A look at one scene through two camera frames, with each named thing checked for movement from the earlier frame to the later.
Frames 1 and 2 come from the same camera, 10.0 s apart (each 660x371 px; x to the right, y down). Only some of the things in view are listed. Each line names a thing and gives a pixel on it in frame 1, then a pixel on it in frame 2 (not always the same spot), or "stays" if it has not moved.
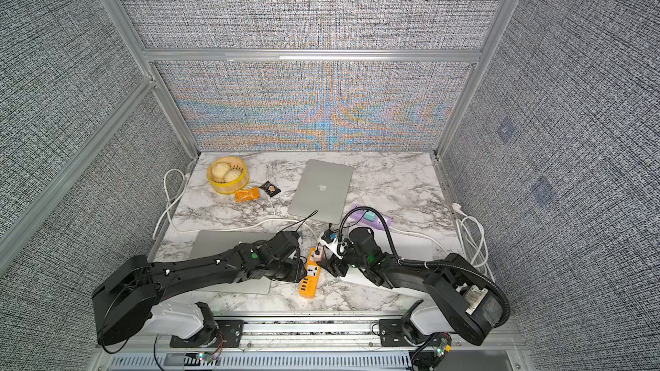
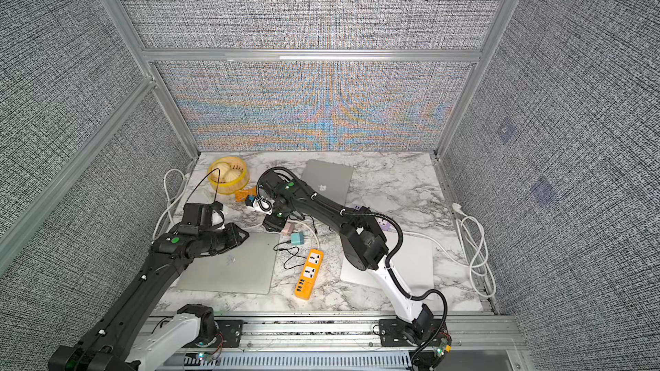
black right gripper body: x=350 y=260 to x=277 y=217
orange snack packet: x=247 y=194 stays
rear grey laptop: x=320 y=186 stays
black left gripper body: x=289 y=271 to x=218 y=240
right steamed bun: x=232 y=174 stays
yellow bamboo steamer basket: x=227 y=175 stays
